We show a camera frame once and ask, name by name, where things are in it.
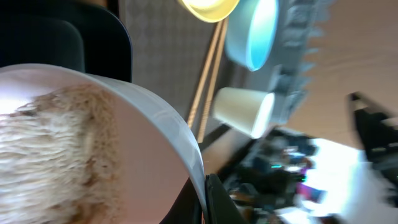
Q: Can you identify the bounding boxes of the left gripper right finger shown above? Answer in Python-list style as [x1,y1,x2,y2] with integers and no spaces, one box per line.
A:
[348,92,397,207]

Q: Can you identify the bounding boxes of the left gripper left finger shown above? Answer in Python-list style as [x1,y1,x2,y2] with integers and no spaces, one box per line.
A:
[205,174,248,224]

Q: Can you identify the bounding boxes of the white cup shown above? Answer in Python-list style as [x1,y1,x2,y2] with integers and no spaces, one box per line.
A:
[213,87,275,139]

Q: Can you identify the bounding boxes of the wooden chopstick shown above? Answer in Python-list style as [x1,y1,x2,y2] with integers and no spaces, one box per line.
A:
[187,20,224,129]
[197,17,229,143]

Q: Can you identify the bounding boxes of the white bowl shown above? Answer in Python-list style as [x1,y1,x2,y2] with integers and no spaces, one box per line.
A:
[1,64,207,223]

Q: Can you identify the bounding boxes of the light blue bowl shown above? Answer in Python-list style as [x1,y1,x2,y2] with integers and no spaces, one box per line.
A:
[225,0,279,71]

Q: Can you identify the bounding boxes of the rice food scraps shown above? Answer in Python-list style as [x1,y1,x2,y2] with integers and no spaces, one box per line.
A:
[1,85,123,224]

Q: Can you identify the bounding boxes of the yellow plate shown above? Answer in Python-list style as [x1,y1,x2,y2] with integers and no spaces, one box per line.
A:
[177,0,239,23]

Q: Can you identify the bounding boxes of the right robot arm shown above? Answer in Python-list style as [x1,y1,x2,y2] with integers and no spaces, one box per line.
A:
[218,130,374,223]

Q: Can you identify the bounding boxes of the grey dishwasher rack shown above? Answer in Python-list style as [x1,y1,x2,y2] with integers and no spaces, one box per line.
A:
[267,0,336,125]

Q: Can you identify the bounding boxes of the brown serving tray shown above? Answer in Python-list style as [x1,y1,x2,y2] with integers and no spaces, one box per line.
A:
[119,0,276,151]

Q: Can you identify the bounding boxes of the black plastic tray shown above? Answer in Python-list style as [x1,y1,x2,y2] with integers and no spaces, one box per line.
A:
[1,0,132,82]

